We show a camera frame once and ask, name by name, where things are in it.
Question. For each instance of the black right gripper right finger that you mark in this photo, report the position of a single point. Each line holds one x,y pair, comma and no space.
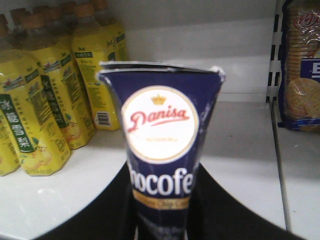
230,210

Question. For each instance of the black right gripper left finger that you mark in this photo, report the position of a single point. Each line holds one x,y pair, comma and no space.
110,216

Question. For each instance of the dark blue cookie box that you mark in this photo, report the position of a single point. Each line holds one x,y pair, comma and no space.
165,110

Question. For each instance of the white store shelving unit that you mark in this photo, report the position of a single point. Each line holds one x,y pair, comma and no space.
237,35

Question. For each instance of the yellow pear drink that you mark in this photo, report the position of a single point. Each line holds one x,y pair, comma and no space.
97,38
52,150
9,161

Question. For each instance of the breakfast biscuit pack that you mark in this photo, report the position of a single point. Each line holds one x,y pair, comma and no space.
299,92

